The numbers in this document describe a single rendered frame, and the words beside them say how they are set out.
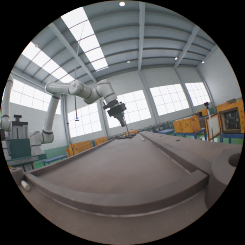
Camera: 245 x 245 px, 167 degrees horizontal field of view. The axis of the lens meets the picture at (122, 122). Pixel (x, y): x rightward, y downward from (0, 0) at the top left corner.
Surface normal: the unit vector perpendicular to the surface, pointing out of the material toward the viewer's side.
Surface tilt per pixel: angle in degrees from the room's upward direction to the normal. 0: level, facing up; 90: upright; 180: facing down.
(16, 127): 90
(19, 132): 90
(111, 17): 180
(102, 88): 110
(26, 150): 90
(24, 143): 90
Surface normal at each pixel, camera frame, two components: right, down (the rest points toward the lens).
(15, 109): 0.97, -0.25
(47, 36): 0.24, 0.97
